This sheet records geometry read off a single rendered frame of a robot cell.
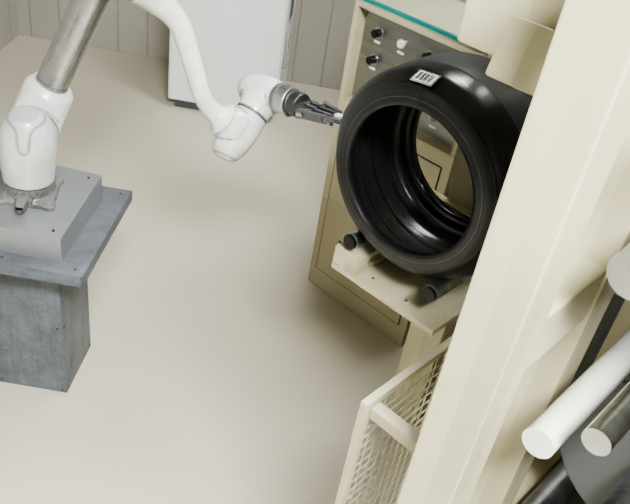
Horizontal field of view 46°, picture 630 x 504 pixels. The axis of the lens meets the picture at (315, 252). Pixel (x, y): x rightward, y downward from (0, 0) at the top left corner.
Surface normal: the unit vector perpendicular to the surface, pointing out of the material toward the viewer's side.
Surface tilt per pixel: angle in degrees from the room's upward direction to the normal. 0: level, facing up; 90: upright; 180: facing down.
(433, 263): 98
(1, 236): 90
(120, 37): 90
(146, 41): 90
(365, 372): 0
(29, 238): 90
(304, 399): 0
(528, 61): 72
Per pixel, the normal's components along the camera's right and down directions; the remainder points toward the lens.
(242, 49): -0.10, 0.58
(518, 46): -0.61, 0.08
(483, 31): -0.69, 0.34
